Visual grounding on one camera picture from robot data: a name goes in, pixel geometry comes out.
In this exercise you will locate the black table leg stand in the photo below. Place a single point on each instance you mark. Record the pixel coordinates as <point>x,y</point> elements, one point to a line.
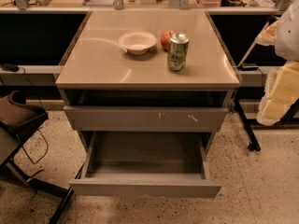
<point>253,142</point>

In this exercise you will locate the black power adapter right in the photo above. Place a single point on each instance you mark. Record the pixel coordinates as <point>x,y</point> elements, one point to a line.
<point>248,67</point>

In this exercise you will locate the grey drawer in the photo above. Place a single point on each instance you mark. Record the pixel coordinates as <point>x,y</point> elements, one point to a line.
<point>145,119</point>
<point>146,165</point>

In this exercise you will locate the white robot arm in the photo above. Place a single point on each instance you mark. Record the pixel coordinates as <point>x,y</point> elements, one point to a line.
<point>283,34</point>

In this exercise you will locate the black power adapter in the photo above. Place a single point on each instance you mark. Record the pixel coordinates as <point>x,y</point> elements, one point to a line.
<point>248,67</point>
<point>10,67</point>

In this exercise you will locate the black power adapter left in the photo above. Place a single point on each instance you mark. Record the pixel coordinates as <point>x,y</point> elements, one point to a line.
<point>10,67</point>

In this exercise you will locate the foam gripper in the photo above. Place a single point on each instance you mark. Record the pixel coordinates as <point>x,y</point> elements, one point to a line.
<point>288,36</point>

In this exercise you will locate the brown chair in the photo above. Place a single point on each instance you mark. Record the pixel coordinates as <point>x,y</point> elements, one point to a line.
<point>20,119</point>

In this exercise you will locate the green soda can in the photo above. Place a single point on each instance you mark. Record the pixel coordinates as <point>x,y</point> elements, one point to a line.
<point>177,51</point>

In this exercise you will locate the grey drawer cabinet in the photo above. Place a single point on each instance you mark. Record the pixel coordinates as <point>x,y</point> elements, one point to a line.
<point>100,72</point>

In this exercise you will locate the white bowl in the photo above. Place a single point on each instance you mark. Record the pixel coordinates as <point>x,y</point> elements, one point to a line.
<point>137,42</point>

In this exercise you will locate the red apple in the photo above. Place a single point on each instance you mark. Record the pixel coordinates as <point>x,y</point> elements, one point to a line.
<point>165,38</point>

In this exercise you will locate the white rod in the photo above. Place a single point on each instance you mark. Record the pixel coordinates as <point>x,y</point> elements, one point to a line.
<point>251,47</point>

